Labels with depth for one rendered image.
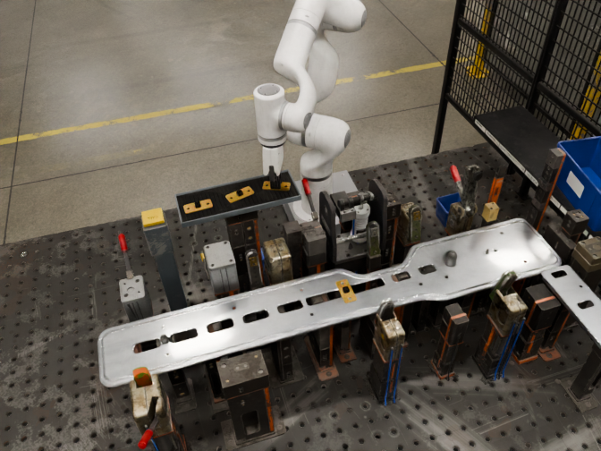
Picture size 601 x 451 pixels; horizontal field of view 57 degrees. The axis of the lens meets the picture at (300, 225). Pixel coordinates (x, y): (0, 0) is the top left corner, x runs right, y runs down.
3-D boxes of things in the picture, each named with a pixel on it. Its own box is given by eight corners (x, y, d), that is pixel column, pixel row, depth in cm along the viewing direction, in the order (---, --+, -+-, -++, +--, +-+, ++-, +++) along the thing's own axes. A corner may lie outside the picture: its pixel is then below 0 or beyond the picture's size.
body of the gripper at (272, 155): (262, 125, 164) (265, 156, 172) (256, 146, 157) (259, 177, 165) (287, 127, 164) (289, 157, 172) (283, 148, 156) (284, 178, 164)
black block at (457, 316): (439, 387, 173) (454, 332, 153) (423, 359, 181) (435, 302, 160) (462, 379, 175) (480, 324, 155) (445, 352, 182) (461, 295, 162)
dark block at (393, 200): (377, 293, 200) (386, 206, 171) (370, 278, 205) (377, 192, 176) (390, 289, 201) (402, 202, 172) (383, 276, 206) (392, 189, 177)
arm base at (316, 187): (285, 199, 224) (283, 164, 211) (327, 185, 229) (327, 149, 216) (305, 230, 211) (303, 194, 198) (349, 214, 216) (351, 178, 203)
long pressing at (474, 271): (101, 400, 142) (99, 396, 141) (97, 330, 157) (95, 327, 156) (567, 266, 169) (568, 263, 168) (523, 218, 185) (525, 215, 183)
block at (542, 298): (516, 368, 177) (539, 314, 158) (496, 340, 185) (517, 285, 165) (542, 360, 179) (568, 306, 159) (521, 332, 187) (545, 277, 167)
